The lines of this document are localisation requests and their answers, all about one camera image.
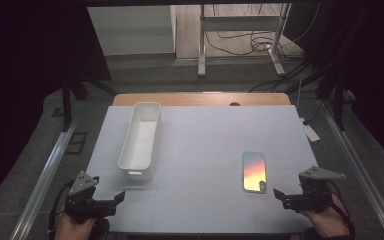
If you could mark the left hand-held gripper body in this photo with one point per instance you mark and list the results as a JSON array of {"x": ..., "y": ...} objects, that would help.
[{"x": 83, "y": 200}]

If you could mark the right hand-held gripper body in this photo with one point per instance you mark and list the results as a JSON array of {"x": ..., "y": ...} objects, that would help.
[{"x": 313, "y": 196}]

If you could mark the sunset gradient phone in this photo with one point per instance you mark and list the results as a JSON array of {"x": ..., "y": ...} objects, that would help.
[{"x": 254, "y": 171}]

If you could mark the white plastic storage bin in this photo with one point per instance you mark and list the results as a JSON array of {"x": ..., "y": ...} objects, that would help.
[{"x": 140, "y": 140}]

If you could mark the person's right hand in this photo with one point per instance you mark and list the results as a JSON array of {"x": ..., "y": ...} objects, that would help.
[{"x": 326, "y": 220}]

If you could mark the person's left hand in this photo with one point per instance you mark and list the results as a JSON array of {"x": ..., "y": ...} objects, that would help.
[{"x": 73, "y": 230}]

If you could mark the white power strip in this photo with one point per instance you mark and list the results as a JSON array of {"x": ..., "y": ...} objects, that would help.
[{"x": 309, "y": 130}]

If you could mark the white table cover board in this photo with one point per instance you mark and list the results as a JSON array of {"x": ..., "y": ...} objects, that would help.
[{"x": 200, "y": 160}]

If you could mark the black stand leg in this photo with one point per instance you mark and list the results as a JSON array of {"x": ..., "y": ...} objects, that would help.
[
  {"x": 338, "y": 103},
  {"x": 67, "y": 103}
]

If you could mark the wooden table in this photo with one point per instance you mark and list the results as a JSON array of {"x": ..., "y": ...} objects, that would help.
[{"x": 200, "y": 99}]

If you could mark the black curtain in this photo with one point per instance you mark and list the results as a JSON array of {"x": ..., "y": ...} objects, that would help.
[
  {"x": 363, "y": 66},
  {"x": 30, "y": 83}
]

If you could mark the white cabinet panel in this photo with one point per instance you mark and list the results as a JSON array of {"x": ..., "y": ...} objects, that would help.
[{"x": 131, "y": 30}]

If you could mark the aluminium rail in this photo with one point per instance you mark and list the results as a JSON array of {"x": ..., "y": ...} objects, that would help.
[
  {"x": 363, "y": 173},
  {"x": 43, "y": 180}
]

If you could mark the white metal desk frame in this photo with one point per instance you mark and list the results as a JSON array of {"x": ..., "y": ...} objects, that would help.
[{"x": 240, "y": 30}]

